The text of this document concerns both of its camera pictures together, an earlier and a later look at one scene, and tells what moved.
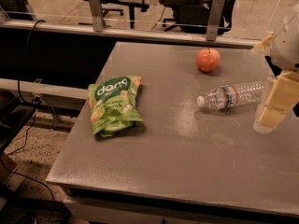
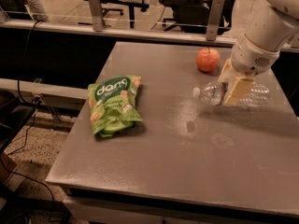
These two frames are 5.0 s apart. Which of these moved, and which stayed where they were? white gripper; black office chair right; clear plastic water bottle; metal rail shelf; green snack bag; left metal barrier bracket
Moved: clear plastic water bottle; white gripper
Stayed: green snack bag; left metal barrier bracket; metal rail shelf; black office chair right
